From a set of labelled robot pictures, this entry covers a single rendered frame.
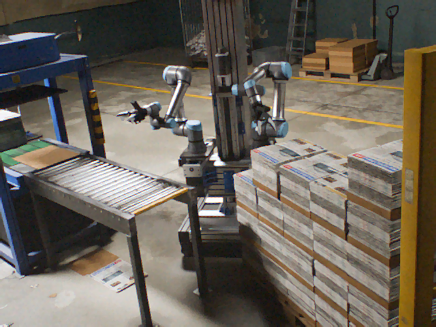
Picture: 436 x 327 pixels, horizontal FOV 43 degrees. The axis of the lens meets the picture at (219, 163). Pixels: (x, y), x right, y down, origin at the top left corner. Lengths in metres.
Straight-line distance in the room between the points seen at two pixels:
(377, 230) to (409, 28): 7.76
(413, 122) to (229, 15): 2.34
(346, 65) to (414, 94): 7.64
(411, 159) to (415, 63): 0.33
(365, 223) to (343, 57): 7.11
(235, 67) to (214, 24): 0.34
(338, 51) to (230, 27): 5.67
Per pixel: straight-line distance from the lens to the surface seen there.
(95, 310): 4.02
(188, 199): 3.63
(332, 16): 10.86
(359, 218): 2.64
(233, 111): 4.10
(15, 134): 5.16
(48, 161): 4.59
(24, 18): 12.63
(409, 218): 2.09
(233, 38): 4.07
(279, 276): 3.54
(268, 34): 11.88
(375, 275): 2.70
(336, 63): 9.65
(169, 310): 3.85
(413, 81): 1.92
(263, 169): 3.30
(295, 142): 3.46
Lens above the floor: 2.20
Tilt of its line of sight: 21 degrees down
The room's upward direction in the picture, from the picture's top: 6 degrees counter-clockwise
